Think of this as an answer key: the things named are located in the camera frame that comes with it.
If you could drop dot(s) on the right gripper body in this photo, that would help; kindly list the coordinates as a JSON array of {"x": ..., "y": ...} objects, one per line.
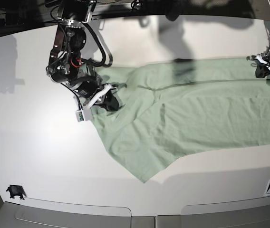
[{"x": 87, "y": 84}]

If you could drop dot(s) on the green T-shirt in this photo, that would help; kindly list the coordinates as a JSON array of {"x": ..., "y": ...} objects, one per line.
[{"x": 170, "y": 110}]

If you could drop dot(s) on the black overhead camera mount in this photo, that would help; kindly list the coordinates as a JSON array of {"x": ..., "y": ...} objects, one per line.
[{"x": 173, "y": 9}]

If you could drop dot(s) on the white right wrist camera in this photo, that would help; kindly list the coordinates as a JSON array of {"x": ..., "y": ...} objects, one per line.
[{"x": 84, "y": 115}]

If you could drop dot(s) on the black table clamp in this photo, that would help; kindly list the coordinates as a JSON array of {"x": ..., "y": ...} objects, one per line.
[{"x": 16, "y": 190}]

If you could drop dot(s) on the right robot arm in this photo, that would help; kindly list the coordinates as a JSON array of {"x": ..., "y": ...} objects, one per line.
[{"x": 66, "y": 65}]

